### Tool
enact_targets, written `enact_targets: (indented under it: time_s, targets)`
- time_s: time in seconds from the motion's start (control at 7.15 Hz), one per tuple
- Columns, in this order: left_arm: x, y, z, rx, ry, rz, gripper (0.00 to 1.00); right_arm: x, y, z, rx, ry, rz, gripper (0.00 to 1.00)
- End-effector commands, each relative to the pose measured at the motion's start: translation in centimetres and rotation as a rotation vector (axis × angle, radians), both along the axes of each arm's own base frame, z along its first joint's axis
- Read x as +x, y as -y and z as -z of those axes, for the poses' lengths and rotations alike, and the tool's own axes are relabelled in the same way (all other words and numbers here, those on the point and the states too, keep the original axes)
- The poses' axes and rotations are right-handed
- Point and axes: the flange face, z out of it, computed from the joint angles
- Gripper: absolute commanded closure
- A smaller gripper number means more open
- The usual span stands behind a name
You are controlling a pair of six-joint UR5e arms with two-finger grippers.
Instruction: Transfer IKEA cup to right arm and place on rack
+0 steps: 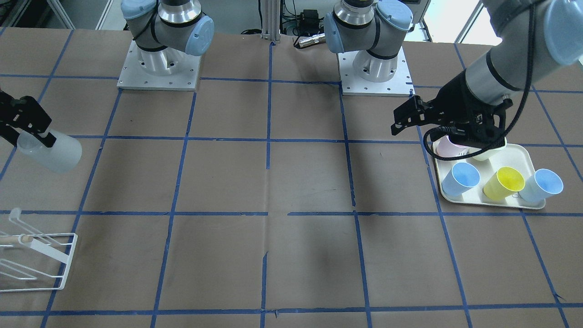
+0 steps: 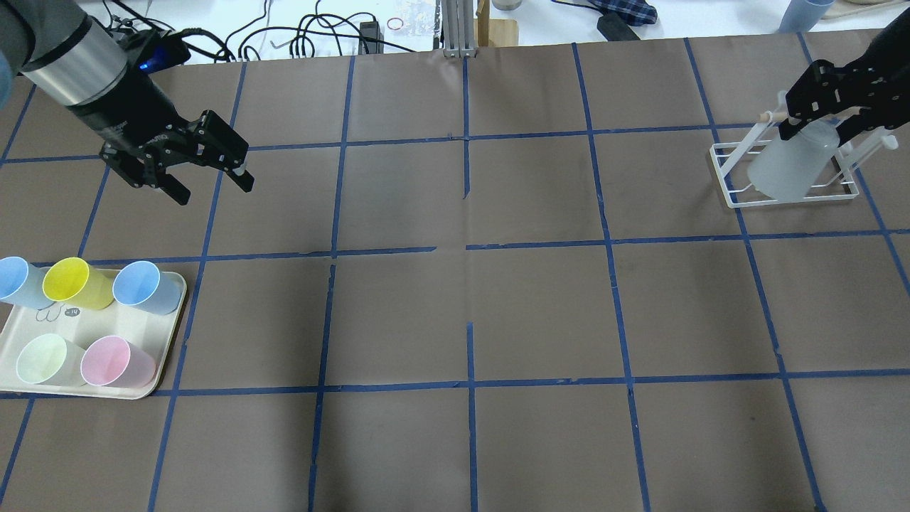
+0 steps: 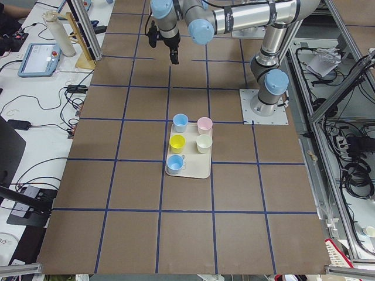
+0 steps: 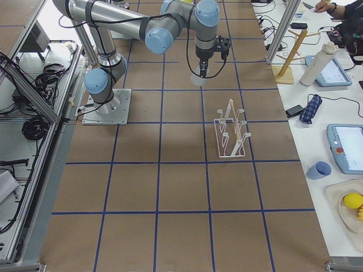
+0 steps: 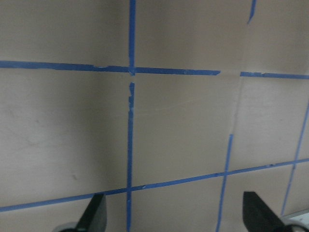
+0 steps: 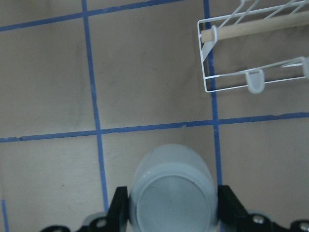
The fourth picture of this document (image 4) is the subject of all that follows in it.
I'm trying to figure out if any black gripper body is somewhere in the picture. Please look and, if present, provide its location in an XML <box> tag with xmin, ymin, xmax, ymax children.
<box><xmin>195</xmin><ymin>45</ymin><xmax>216</xmax><ymax>65</ymax></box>

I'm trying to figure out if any white plastic cup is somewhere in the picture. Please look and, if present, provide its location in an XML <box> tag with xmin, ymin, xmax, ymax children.
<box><xmin>191</xmin><ymin>65</ymin><xmax>209</xmax><ymax>86</ymax></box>

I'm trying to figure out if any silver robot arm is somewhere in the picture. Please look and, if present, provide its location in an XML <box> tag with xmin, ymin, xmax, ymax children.
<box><xmin>53</xmin><ymin>1</ymin><xmax>220</xmax><ymax>105</ymax></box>

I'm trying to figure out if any blue grey cup on desk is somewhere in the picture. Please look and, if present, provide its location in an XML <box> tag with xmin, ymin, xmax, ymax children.
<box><xmin>306</xmin><ymin>161</ymin><xmax>331</xmax><ymax>180</ymax></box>

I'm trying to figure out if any wooden mug tree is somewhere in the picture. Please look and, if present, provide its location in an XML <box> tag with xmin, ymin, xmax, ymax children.
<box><xmin>272</xmin><ymin>29</ymin><xmax>320</xmax><ymax>84</ymax></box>

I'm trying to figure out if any black phone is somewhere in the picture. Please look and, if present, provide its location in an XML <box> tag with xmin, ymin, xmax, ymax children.
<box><xmin>285</xmin><ymin>105</ymin><xmax>304</xmax><ymax>118</ymax></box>

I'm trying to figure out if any blue plaid umbrella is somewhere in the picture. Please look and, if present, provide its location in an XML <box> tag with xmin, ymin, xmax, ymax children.
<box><xmin>299</xmin><ymin>95</ymin><xmax>323</xmax><ymax>125</ymax></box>

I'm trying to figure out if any white cylindrical bottle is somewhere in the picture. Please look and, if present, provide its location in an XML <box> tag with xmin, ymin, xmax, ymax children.
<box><xmin>299</xmin><ymin>41</ymin><xmax>339</xmax><ymax>86</ymax></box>

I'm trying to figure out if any blue teach pendant far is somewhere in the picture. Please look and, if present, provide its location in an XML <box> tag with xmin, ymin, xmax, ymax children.
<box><xmin>315</xmin><ymin>58</ymin><xmax>352</xmax><ymax>87</ymax></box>

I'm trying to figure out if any blue teach pendant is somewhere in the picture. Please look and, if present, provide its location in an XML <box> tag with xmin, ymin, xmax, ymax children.
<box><xmin>327</xmin><ymin>124</ymin><xmax>362</xmax><ymax>175</ymax></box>
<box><xmin>315</xmin><ymin>58</ymin><xmax>352</xmax><ymax>87</ymax></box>

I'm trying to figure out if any person in black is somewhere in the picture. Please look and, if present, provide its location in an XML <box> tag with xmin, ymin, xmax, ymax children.
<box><xmin>315</xmin><ymin>1</ymin><xmax>362</xmax><ymax>56</ymax></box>

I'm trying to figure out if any blue teach pendant near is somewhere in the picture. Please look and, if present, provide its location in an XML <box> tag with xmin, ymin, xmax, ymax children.
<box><xmin>327</xmin><ymin>124</ymin><xmax>362</xmax><ymax>175</ymax></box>

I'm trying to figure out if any grey control box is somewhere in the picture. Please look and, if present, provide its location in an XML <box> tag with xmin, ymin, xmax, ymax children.
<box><xmin>19</xmin><ymin>21</ymin><xmax>50</xmax><ymax>60</ymax></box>

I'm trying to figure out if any cream tray with toys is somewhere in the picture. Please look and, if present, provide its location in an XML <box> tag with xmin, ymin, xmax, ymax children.
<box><xmin>324</xmin><ymin>180</ymin><xmax>362</xmax><ymax>253</ymax></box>

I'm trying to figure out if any yellow toy lemon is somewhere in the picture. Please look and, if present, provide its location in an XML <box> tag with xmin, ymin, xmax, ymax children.
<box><xmin>343</xmin><ymin>193</ymin><xmax>363</xmax><ymax>209</ymax></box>

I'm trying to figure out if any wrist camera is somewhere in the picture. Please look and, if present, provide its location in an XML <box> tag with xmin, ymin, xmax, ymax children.
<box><xmin>216</xmin><ymin>36</ymin><xmax>231</xmax><ymax>61</ymax></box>

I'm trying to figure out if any black braided cable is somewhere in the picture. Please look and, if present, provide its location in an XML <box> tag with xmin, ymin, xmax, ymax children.
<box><xmin>185</xmin><ymin>28</ymin><xmax>229</xmax><ymax>79</ymax></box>

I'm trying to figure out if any white wire cup rack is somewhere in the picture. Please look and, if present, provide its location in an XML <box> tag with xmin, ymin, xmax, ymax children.
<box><xmin>213</xmin><ymin>99</ymin><xmax>251</xmax><ymax>158</ymax></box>

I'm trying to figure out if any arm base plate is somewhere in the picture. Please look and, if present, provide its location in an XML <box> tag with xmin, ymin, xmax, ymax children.
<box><xmin>81</xmin><ymin>88</ymin><xmax>132</xmax><ymax>125</ymax></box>

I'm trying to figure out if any black cable bundle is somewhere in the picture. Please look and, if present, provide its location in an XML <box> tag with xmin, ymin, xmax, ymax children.
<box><xmin>22</xmin><ymin>116</ymin><xmax>49</xmax><ymax>141</ymax></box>

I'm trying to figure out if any aluminium frame rail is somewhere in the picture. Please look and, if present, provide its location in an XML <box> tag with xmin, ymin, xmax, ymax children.
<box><xmin>1</xmin><ymin>56</ymin><xmax>60</xmax><ymax>123</ymax></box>

